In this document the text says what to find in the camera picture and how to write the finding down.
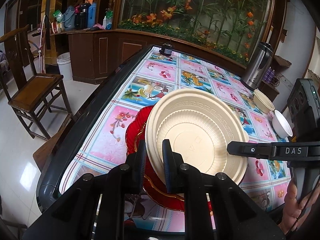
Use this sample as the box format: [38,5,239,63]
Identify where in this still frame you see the red scalloped plate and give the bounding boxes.
[125,105,213,213]

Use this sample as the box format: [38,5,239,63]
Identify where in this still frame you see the white plastic bucket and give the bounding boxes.
[57,52,73,81]

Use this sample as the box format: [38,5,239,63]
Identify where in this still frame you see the black thermos jug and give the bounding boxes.
[74,3,91,30]

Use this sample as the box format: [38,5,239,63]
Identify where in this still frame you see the white bowl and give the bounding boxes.
[272,109,293,139]

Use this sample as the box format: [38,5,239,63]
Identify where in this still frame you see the large beige bowl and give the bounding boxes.
[145,88,249,184]

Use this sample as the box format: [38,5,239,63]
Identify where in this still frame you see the colourful patterned tablecloth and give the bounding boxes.
[58,45,293,233]

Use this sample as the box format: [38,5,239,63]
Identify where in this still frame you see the wooden sideboard counter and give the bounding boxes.
[49,27,281,100]

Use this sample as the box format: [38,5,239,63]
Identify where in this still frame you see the steel thermos flask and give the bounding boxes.
[240,42,273,91]

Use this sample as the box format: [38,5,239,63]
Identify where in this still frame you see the blue water jug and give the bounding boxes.
[87,2,97,28]

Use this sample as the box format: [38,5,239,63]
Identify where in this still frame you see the flower mural panel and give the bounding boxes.
[119,0,271,65]

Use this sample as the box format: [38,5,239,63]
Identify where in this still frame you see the purple bottles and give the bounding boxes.
[263,67,274,83]

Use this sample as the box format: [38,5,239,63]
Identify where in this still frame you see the wooden chair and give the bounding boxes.
[1,25,73,140]

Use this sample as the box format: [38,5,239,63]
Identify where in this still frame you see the person right hand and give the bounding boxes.
[278,179,310,234]

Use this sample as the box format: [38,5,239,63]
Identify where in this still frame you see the small black ink bottle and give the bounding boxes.
[159,42,174,57]

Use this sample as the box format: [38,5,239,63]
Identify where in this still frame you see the small beige bowl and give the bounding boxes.
[253,89,275,114]

